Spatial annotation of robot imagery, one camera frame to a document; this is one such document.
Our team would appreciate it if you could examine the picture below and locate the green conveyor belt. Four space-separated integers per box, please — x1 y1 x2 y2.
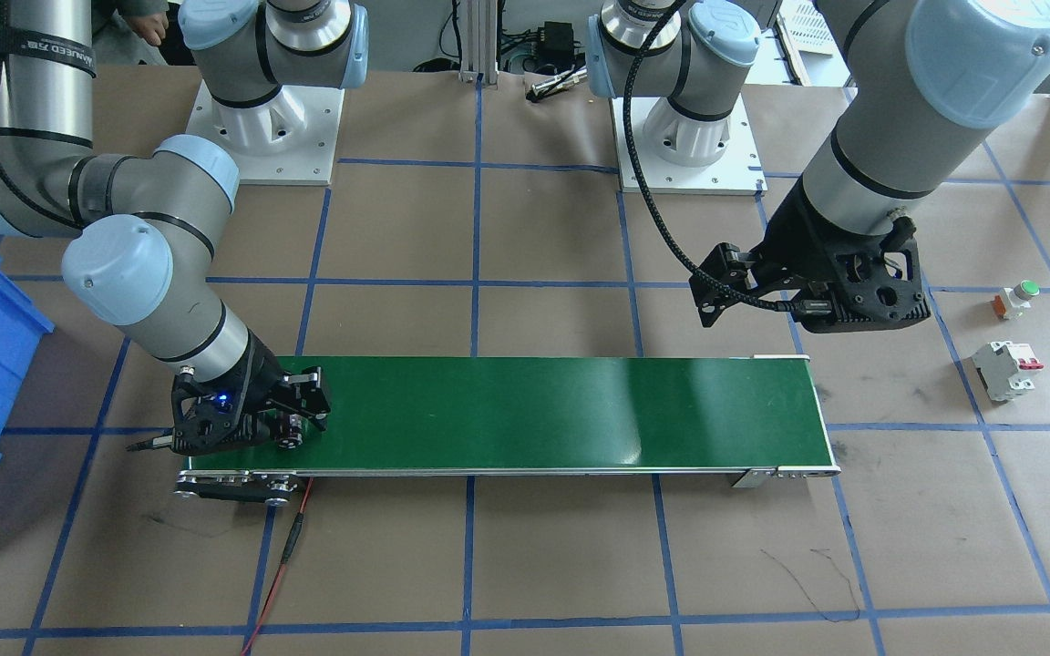
176 354 840 505

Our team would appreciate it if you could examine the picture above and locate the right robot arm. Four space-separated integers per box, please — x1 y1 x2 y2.
0 1 332 456

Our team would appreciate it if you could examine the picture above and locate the red conveyor wire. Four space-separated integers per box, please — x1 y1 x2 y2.
242 477 316 656

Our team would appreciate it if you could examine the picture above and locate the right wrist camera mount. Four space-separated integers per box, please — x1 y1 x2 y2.
127 366 275 456

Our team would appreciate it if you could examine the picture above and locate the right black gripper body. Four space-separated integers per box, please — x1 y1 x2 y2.
188 333 286 447

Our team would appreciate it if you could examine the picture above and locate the white circuit breaker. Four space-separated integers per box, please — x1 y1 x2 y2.
972 341 1045 402

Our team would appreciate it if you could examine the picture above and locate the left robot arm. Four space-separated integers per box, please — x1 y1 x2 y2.
586 1 1050 333

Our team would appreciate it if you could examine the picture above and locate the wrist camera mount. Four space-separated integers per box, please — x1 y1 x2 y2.
127 366 275 456
800 205 932 333

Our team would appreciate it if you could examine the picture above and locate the black braided cable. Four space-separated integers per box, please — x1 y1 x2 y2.
625 0 818 315

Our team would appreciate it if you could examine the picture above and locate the dark brown capacitor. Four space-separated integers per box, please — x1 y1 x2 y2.
274 412 305 451

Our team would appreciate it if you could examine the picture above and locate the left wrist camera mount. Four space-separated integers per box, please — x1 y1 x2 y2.
800 205 932 333

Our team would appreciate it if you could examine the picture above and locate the green push button switch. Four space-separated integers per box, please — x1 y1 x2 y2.
992 280 1040 321

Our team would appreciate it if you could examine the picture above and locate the black power adapter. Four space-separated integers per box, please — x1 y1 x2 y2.
534 21 576 71

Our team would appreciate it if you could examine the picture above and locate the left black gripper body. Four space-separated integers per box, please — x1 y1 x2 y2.
756 176 880 306

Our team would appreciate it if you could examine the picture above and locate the aluminium frame post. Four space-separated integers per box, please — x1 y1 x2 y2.
456 0 500 87

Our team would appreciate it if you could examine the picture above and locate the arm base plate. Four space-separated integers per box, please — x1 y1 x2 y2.
186 82 345 187
631 96 767 195

